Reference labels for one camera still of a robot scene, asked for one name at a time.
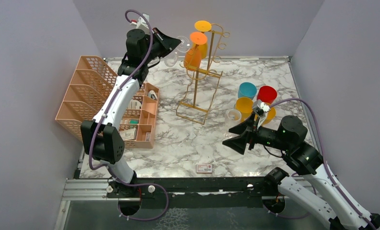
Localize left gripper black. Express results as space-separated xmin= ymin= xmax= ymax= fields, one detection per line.
xmin=141 ymin=27 xmax=180 ymax=64

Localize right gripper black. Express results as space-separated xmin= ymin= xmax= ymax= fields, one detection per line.
xmin=223 ymin=111 xmax=291 ymax=154

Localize yellow wine glass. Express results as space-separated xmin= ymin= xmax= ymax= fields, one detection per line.
xmin=194 ymin=20 xmax=212 ymax=60
xmin=235 ymin=97 xmax=253 ymax=122
xmin=263 ymin=107 xmax=276 ymax=125

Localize orange wine glass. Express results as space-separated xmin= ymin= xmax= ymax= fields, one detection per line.
xmin=183 ymin=32 xmax=208 ymax=70

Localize blue wine glass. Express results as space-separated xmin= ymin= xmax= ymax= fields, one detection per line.
xmin=237 ymin=82 xmax=257 ymax=100

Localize red wine glass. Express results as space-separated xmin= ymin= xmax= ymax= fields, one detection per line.
xmin=257 ymin=85 xmax=277 ymax=104

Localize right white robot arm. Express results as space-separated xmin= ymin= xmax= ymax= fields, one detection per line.
xmin=222 ymin=115 xmax=380 ymax=230

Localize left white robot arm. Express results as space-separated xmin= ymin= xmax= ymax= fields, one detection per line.
xmin=80 ymin=28 xmax=181 ymax=197

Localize gold wine glass rack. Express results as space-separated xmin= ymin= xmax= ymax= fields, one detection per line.
xmin=176 ymin=20 xmax=230 ymax=125

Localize small red white card box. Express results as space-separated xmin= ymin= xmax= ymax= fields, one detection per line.
xmin=196 ymin=164 xmax=213 ymax=173

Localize peach plastic file organizer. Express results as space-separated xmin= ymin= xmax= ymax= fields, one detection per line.
xmin=55 ymin=56 xmax=159 ymax=149

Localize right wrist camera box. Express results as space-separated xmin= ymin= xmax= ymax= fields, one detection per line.
xmin=252 ymin=100 xmax=270 ymax=127

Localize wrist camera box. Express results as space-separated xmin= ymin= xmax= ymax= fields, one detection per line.
xmin=130 ymin=13 xmax=151 ymax=35
xmin=252 ymin=100 xmax=270 ymax=127

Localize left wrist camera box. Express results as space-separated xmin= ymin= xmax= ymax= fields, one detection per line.
xmin=130 ymin=13 xmax=151 ymax=35

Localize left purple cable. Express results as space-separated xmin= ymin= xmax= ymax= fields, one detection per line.
xmin=88 ymin=9 xmax=170 ymax=222

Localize purple cable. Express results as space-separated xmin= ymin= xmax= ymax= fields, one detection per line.
xmin=88 ymin=9 xmax=170 ymax=222
xmin=261 ymin=97 xmax=377 ymax=230

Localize black mounting rail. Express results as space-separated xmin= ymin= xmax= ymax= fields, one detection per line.
xmin=106 ymin=176 xmax=286 ymax=212

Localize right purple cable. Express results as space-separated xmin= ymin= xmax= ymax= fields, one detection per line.
xmin=261 ymin=97 xmax=377 ymax=230

